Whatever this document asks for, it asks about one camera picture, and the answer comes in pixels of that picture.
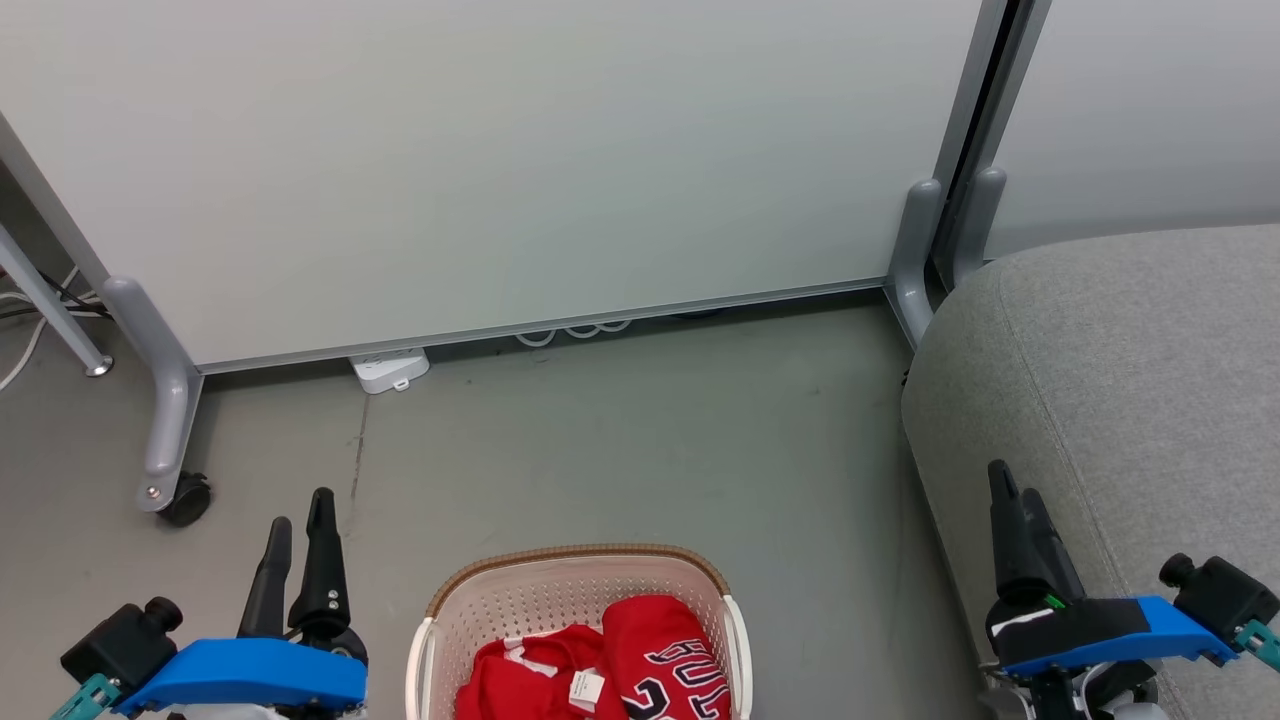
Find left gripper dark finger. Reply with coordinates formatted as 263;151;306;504
237;516;294;641
288;487;353;635

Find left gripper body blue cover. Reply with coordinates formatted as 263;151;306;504
112;625;369;719

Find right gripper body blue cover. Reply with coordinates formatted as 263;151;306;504
985;595;1241;681

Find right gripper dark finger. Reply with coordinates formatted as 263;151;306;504
1021;488;1087;602
988;459;1047;602

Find red basketball jersey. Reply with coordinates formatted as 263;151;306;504
455;625;629;720

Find grey fabric sofa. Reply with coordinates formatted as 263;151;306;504
900;223;1280;720

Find black caster wheel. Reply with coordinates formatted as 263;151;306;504
160;472;213;528

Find beige perforated laundry basket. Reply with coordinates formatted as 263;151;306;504
405;543;753;720

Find grey partition foot with caster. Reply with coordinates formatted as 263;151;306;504
100;277;206;514

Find white power strip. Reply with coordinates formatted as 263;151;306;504
350;347;431;395

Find grey metal table leg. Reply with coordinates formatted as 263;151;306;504
0;225;114;378

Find narrow white partition panel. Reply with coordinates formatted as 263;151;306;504
985;0;1280;261

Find wide white partition panel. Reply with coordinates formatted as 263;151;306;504
0;0;1011;376

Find teal right camera bracket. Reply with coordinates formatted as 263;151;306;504
1232;620;1280;673

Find teal camera bracket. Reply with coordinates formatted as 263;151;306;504
50;673;123;720
1232;620;1280;673

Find teal left camera bracket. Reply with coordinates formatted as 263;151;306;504
50;673;123;720

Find white floor cable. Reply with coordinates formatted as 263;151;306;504
0;265;79;393

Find white coiled cable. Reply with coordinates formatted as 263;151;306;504
514;318;634;349

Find black floor cables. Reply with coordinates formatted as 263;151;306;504
0;268;113;323

